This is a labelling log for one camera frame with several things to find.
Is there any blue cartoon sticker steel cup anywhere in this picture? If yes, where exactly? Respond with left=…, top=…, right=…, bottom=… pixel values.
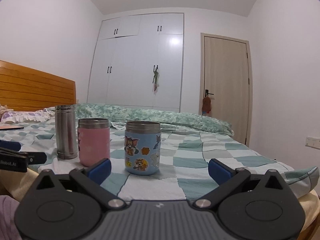
left=124, top=121, right=161, bottom=176

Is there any pink steel cup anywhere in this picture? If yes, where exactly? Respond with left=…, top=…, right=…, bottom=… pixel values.
left=78, top=118, right=110, bottom=167

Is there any tall stainless steel flask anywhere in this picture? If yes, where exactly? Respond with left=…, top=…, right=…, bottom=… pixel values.
left=55, top=105, right=78, bottom=159

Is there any floral ruffled pillow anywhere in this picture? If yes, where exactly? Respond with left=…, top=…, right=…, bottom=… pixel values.
left=1, top=106, right=55, bottom=124

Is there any orange wooden headboard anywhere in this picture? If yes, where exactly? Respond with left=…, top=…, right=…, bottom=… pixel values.
left=0, top=61, right=76, bottom=111

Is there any checkered green white bedspread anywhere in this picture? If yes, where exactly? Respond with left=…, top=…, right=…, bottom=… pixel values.
left=1, top=120, right=319, bottom=201

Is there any green floral duvet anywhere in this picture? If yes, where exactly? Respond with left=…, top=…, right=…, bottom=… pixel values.
left=75, top=103, right=234, bottom=137

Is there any white wardrobe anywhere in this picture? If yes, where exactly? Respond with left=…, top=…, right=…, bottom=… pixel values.
left=87, top=13, right=184, bottom=112

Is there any beige wooden door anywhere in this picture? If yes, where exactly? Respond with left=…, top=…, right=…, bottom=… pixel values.
left=199, top=33, right=253, bottom=146

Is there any white wall socket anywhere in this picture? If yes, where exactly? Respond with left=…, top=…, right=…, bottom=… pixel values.
left=305, top=137, right=320, bottom=150

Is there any brown plush toy on handle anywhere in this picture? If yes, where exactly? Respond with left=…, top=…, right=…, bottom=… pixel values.
left=201, top=96, right=212, bottom=116

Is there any black door handle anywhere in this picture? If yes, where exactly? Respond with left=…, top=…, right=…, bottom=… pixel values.
left=204, top=89, right=214, bottom=98

